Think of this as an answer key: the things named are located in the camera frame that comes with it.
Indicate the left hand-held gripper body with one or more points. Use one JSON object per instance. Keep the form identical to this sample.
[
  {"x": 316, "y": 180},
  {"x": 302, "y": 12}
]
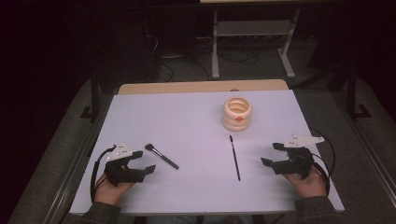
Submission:
[{"x": 120, "y": 174}]

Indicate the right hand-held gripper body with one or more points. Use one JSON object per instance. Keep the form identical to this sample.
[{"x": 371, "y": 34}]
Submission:
[{"x": 299, "y": 161}]

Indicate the black makeup brush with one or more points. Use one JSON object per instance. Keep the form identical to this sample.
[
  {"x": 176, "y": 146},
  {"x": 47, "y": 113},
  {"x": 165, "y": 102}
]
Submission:
[{"x": 162, "y": 157}]

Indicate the cream ribbed brush holder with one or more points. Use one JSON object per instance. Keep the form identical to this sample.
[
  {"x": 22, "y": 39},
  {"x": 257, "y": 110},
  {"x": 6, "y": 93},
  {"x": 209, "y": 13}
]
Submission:
[{"x": 237, "y": 123}]

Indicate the person's left hand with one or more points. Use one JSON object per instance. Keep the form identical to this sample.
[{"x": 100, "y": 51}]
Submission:
[{"x": 109, "y": 193}]

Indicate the person's right hand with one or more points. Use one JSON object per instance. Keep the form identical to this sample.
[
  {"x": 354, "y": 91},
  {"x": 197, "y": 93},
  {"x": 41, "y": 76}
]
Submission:
[{"x": 309, "y": 186}]

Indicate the white table cover board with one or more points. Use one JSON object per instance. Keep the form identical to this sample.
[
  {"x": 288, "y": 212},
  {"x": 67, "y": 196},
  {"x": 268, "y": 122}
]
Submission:
[{"x": 186, "y": 124}]

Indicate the black metal stand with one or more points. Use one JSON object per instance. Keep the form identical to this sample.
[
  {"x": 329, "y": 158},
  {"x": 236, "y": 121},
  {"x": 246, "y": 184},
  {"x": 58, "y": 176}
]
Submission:
[
  {"x": 94, "y": 99},
  {"x": 351, "y": 99}
]

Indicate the wooden table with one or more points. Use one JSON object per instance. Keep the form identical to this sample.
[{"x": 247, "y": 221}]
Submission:
[{"x": 202, "y": 86}]

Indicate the aluminium rail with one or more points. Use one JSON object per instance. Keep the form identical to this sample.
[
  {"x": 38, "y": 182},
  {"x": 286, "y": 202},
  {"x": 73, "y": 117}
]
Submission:
[
  {"x": 370, "y": 149},
  {"x": 77, "y": 161}
]

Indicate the grey metal desk frame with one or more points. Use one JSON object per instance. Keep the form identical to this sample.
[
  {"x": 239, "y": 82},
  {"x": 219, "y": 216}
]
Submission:
[{"x": 252, "y": 28}]

